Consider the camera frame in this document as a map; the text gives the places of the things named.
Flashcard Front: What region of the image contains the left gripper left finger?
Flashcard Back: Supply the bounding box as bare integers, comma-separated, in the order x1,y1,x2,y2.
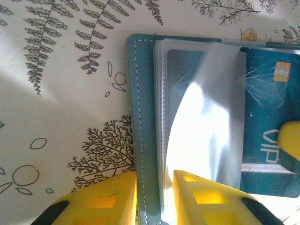
30,172,138,225

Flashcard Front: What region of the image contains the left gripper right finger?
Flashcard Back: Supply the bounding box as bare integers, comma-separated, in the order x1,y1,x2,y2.
173,170,285,225

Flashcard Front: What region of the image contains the blue card holder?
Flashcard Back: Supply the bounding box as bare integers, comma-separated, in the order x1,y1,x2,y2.
125,33,300,225

